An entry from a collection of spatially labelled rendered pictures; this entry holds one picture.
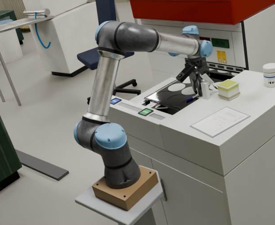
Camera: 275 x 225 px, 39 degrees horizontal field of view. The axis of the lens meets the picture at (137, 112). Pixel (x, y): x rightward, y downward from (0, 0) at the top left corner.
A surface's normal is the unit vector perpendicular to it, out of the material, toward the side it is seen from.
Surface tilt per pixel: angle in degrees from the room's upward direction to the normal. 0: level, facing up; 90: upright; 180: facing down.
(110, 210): 0
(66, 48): 90
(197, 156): 90
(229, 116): 0
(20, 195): 0
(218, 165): 90
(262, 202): 90
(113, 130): 9
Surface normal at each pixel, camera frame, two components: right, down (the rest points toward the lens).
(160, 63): -0.75, 0.44
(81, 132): -0.70, -0.11
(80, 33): 0.74, 0.14
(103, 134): -0.13, -0.82
